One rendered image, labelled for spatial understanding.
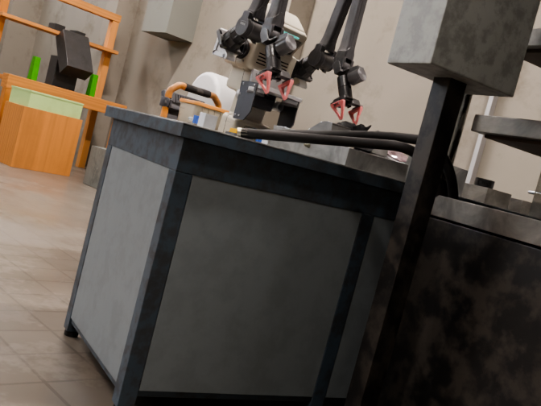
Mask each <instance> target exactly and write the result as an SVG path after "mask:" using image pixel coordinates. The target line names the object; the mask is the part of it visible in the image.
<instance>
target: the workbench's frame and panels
mask: <svg viewBox="0 0 541 406"><path fill-rule="evenodd" d="M105 116H108V117H111V118H114V120H113V124H112V128H111V132H110V135H109V141H108V145H107V148H106V152H105V158H104V161H103V165H102V169H101V175H100V178H99V181H98V185H97V191H96V195H95V198H94V202H93V207H92V211H91V215H90V219H89V224H88V228H87V231H86V235H85V241H84V245H83V248H82V252H81V257H80V262H79V265H78V268H77V272H76V278H75V281H74V285H73V289H72V295H71V298H70V301H69V305H68V311H67V315H66V318H65V322H64V328H65V330H64V335H66V336H68V337H71V338H75V337H77V336H78V334H79V335H80V336H81V338H82V339H83V341H84V342H85V344H86V346H87V347H88V348H89V349H90V351H91V352H92V354H93V356H94V357H95V359H96V360H97V361H98V362H99V364H100V365H101V367H102V369H103V370H104V372H105V373H106V374H107V375H108V377H109V379H110V380H111V382H112V383H113V385H114V386H115V388H114V393H113V397H112V401H113V402H114V406H134V405H135V401H136V398H137V396H145V397H171V398H197V399H223V400H275V401H302V403H301V406H323V404H324V402H328V403H345V400H346V396H347V394H348V390H349V385H350V382H351V378H352V376H353V370H354V367H355V364H356V361H357V356H358V353H359V350H360V346H361V341H362V338H363V335H364V332H365V327H366V323H367V321H368V317H369V314H370V309H371V305H372V303H373V299H374V294H375V291H376V287H377V285H378V280H379V276H380V273H381V270H382V265H383V262H384V258H385V255H386V250H387V247H388V244H389V241H390V236H391V232H392V230H393V226H394V221H395V218H396V214H397V212H398V208H399V203H400V200H401V197H402V194H403V189H404V185H405V183H403V182H400V181H396V180H391V179H388V178H385V177H381V176H376V175H373V174H369V173H367V172H361V171H358V170H355V169H352V168H347V167H343V166H340V165H337V164H331V163H328V162H325V161H322V160H318V159H313V158H310V157H307V156H304V155H298V154H295V153H292V152H289V151H284V150H280V149H277V148H273V147H268V146H265V145H262V144H259V143H253V142H251V141H247V140H244V139H239V138H235V137H232V136H229V135H223V134H221V133H217V132H214V131H210V130H206V129H202V128H199V127H196V126H190V125H188V124H184V123H181V122H174V121H171V120H167V119H163V118H156V117H153V116H149V115H145V114H139V113H135V112H131V111H128V110H121V109H118V108H113V107H110V106H107V107H106V110H105Z"/></svg>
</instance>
